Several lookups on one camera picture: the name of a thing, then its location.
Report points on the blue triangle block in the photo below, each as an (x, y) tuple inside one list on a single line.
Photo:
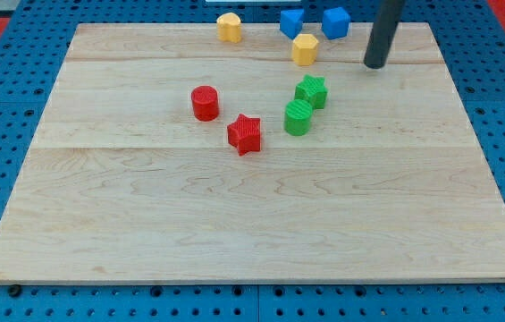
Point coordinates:
[(291, 22)]

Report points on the yellow hexagon block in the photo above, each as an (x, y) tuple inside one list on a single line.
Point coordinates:
[(304, 49)]

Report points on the light wooden board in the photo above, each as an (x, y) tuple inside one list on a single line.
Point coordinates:
[(123, 185)]

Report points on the blue cube block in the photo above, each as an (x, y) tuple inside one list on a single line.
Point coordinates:
[(335, 23)]

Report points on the red cylinder block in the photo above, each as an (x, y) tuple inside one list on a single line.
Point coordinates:
[(205, 103)]

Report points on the green star block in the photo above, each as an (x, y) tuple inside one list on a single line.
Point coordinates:
[(312, 89)]

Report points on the yellow heart block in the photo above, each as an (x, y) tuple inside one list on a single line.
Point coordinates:
[(229, 28)]

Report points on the green cylinder block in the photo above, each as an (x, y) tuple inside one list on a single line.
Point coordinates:
[(297, 117)]

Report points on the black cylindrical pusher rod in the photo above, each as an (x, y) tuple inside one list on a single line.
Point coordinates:
[(382, 33)]

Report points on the red star block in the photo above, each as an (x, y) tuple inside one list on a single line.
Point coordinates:
[(245, 134)]

